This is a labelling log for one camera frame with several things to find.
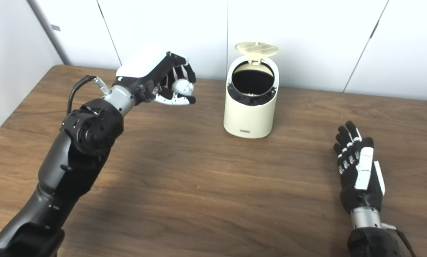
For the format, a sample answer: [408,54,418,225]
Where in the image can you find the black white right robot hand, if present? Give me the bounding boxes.
[333,121,386,214]

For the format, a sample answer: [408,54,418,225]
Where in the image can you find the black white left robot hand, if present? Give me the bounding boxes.
[115,46,197,106]

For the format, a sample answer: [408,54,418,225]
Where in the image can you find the white paper ball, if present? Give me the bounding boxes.
[172,79,194,97]

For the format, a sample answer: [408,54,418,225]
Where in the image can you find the round cream bin lid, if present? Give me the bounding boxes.
[234,42,280,65]

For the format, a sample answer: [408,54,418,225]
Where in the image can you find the cream-colored desktop bin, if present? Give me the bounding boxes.
[223,42,281,139]

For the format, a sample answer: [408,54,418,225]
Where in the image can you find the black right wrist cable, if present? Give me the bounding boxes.
[382,223,417,257]

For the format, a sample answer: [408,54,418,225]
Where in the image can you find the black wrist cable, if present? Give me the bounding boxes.
[66,75,112,116]
[382,223,417,257]

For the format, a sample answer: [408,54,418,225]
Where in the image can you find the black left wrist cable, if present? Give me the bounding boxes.
[66,75,112,116]

